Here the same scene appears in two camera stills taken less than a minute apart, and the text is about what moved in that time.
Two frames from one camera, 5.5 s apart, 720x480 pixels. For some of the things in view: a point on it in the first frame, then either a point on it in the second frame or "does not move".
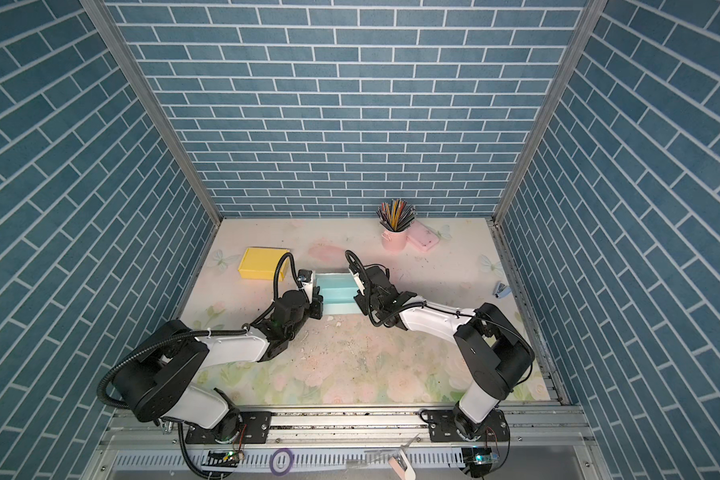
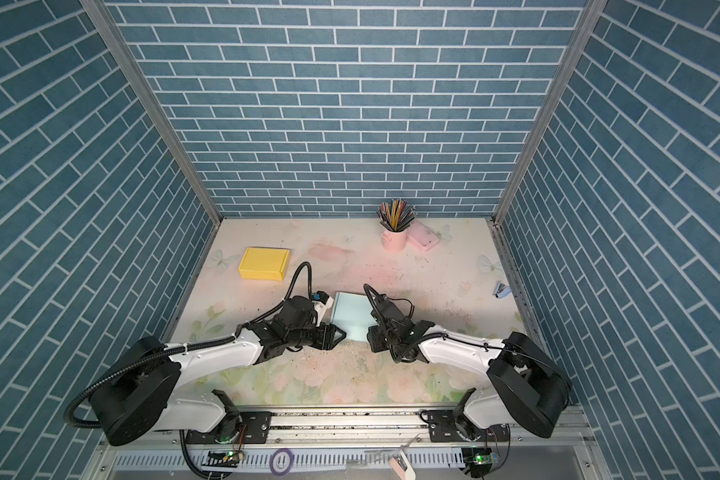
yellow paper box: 261,263 does not move
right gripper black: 360,301 → 372,339
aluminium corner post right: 588,24 does not move
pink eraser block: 421,236 does not move
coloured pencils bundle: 396,214 does not move
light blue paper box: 338,291 → 353,312
